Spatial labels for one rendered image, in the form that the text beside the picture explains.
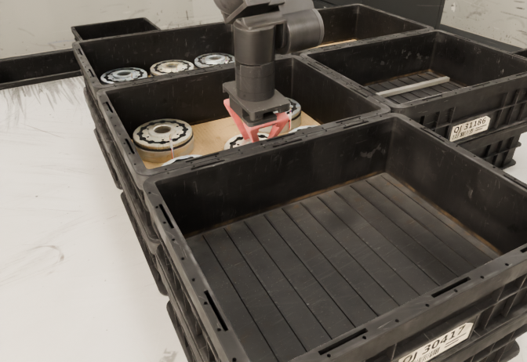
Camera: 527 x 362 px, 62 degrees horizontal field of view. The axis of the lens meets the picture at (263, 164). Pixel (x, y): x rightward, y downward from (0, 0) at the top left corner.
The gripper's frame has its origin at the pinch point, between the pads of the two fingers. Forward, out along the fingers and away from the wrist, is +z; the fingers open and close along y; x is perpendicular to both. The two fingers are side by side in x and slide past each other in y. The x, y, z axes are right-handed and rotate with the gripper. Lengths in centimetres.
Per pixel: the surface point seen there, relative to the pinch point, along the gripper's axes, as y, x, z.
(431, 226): -25.1, -14.3, 3.2
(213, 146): 8.8, 4.0, 4.7
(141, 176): -8.8, 19.9, -6.7
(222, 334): -33.6, 20.1, -8.6
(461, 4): 217, -319, 81
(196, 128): 16.4, 4.4, 5.1
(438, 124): -9.0, -31.3, 0.5
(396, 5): 117, -141, 29
